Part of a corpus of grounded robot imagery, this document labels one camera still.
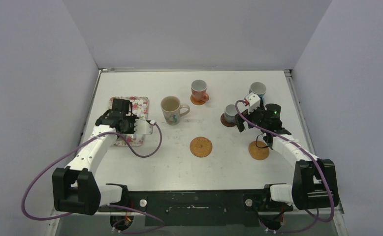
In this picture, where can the large cream mug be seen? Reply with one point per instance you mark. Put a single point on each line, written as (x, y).
(173, 110)

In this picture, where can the light wooden coaster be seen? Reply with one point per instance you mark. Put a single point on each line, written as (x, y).
(196, 102)

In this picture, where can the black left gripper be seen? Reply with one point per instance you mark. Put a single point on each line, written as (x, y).
(132, 118)

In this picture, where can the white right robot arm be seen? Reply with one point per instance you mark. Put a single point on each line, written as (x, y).
(314, 182)

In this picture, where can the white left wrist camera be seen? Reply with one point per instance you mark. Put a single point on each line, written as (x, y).
(144, 127)

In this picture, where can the floral rectangular tray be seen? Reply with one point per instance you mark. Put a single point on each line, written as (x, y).
(140, 106)

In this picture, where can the pink mug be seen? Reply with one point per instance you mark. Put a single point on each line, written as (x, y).
(199, 90)

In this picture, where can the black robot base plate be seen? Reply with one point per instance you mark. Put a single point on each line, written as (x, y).
(208, 207)

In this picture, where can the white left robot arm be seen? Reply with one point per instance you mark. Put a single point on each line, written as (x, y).
(87, 169)

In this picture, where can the aluminium table frame rail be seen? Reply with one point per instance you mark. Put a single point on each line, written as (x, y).
(88, 202)

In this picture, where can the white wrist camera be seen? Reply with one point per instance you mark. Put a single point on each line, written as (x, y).
(144, 127)
(252, 102)

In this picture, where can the woven rattan coaster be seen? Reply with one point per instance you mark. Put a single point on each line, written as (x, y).
(201, 147)
(258, 150)

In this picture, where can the blue mug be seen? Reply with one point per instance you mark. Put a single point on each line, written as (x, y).
(258, 88)

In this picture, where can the small white cup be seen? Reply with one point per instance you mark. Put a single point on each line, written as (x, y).
(229, 113)

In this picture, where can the dark walnut wooden coaster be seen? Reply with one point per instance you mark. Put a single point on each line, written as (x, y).
(225, 123)

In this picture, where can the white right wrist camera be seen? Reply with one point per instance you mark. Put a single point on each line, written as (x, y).
(252, 102)

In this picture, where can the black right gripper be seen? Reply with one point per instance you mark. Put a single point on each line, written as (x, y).
(243, 120)

